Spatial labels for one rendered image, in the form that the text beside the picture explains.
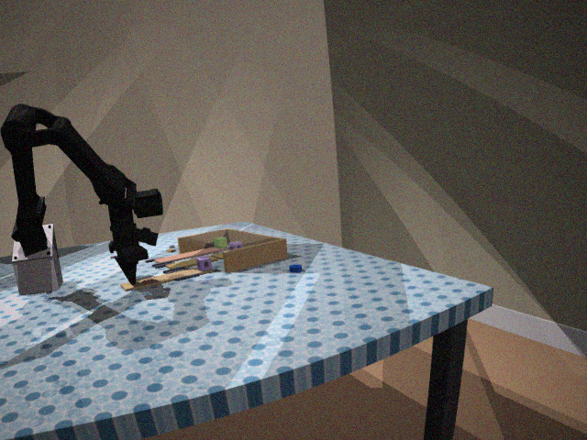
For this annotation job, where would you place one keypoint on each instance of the pink flat strip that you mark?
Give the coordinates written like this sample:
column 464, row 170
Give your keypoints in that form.
column 190, row 255

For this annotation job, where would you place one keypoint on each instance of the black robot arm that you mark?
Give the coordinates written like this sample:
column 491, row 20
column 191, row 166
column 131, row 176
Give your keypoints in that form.
column 20, row 135

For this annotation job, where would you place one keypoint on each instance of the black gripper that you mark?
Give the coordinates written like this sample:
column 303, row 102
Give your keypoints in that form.
column 128, row 254

